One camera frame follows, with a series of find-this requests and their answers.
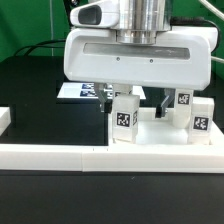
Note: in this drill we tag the white U-shaped fence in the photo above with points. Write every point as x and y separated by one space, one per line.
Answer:
113 158

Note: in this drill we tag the white marker sheet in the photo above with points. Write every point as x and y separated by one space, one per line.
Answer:
75 90

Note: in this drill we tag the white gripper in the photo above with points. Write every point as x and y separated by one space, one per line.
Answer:
135 42

